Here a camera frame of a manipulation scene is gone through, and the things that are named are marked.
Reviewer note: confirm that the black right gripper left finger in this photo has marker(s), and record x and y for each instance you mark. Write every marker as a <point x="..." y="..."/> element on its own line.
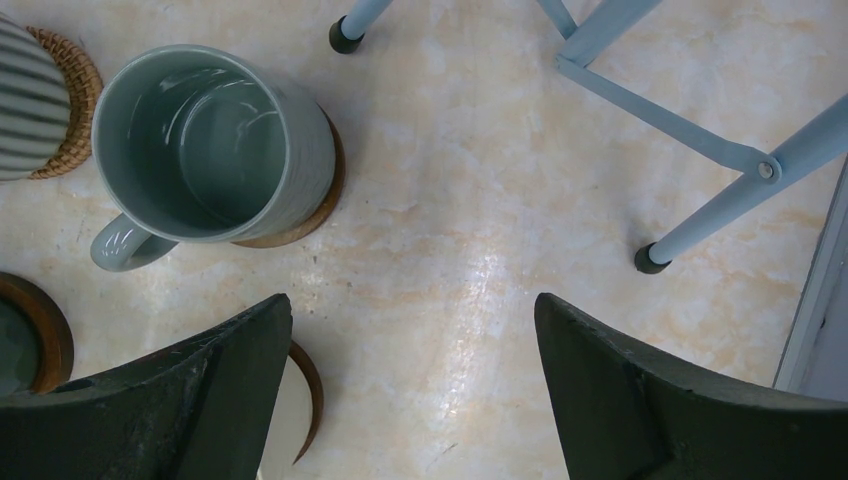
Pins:
<point x="197" y="409"/>

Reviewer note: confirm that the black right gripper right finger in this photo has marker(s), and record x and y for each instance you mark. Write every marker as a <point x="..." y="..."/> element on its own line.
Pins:
<point x="625" y="409"/>

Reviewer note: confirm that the cream yellow mug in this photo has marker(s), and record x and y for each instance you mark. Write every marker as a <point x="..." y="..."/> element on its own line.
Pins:
<point x="289" y="426"/>

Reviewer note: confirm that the brown wooden coaster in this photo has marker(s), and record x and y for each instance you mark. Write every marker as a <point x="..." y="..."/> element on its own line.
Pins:
<point x="316" y="389"/>
<point x="320" y="215"/>
<point x="52" y="330"/>

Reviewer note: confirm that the dark green mug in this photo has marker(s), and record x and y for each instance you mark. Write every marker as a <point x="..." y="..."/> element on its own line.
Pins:
<point x="20" y="350"/>

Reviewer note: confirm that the grey blue mug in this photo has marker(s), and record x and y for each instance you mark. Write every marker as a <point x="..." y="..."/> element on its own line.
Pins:
<point x="195" y="145"/>

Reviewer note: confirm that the grey ribbed mug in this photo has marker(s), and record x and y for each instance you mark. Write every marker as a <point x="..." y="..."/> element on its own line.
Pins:
<point x="35" y="103"/>

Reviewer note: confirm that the woven rattan coaster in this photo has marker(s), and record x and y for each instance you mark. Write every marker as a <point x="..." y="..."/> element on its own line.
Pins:
<point x="85" y="87"/>

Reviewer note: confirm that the light blue tripod stand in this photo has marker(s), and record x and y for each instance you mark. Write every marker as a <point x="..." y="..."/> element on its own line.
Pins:
<point x="763" y="175"/>

